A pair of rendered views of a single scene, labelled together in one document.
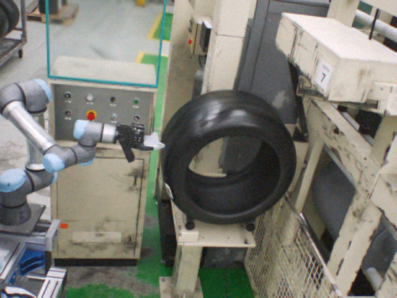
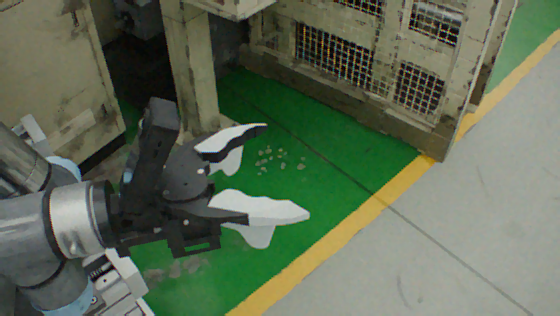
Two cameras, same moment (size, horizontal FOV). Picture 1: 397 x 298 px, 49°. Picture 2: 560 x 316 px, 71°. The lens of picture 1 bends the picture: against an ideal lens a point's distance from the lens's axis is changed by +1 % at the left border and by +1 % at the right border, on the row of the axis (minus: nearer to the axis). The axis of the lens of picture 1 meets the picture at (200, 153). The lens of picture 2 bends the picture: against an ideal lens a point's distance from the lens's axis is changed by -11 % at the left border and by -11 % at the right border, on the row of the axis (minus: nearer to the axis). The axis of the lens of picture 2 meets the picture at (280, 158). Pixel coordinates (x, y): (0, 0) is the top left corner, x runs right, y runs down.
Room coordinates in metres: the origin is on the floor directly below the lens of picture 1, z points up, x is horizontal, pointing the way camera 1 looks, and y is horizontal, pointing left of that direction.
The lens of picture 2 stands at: (0.57, 0.64, 1.40)
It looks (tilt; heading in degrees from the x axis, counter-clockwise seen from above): 46 degrees down; 321
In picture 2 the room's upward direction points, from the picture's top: straight up
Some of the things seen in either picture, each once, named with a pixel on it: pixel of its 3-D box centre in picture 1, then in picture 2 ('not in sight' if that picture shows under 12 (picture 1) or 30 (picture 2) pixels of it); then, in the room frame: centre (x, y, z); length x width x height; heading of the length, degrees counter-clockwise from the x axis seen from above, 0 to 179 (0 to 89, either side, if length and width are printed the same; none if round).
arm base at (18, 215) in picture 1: (13, 207); not in sight; (1.60, 0.83, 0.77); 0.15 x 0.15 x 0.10
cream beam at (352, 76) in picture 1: (330, 54); not in sight; (1.66, -0.42, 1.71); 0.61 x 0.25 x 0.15; 13
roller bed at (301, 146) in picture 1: (282, 157); not in sight; (2.01, -0.42, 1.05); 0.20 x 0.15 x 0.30; 13
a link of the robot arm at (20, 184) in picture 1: (13, 186); not in sight; (1.60, 0.82, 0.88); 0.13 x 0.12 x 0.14; 146
